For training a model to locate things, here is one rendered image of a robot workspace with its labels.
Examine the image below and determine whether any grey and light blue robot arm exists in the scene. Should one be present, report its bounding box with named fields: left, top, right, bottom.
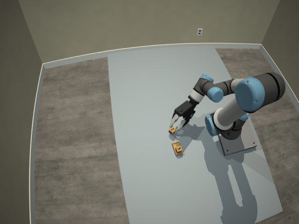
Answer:
left=190, top=72, right=285, bottom=140

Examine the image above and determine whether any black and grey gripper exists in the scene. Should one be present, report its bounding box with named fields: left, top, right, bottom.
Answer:
left=169, top=95, right=199, bottom=133

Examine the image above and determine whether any tan wooden number cube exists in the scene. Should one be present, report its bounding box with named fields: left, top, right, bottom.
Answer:
left=169, top=127, right=176, bottom=135
left=175, top=146, right=182, bottom=154

